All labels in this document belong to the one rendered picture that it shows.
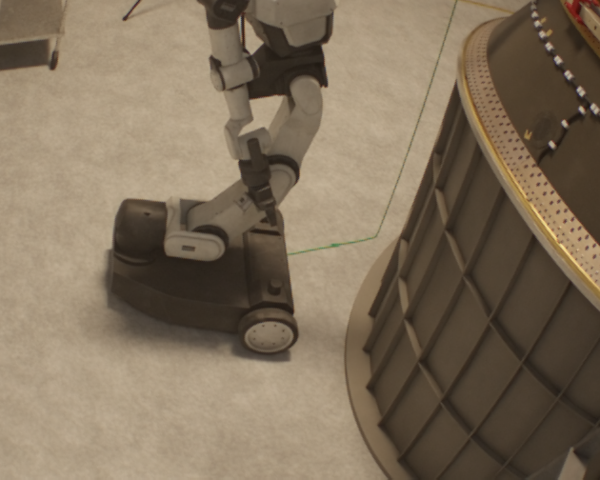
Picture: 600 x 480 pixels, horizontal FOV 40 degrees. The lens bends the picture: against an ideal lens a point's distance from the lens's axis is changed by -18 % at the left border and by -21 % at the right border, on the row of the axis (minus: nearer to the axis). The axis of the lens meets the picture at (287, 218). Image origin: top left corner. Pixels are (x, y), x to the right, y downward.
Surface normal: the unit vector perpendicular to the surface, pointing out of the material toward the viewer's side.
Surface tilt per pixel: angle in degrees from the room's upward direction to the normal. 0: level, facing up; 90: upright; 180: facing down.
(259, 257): 0
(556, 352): 90
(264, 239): 0
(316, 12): 83
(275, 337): 90
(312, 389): 0
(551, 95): 62
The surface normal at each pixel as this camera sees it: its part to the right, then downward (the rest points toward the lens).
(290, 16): 0.43, 0.57
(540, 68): -0.74, -0.47
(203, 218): -0.43, -0.65
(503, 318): -0.86, 0.14
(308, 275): 0.24, -0.74
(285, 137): 0.09, 0.66
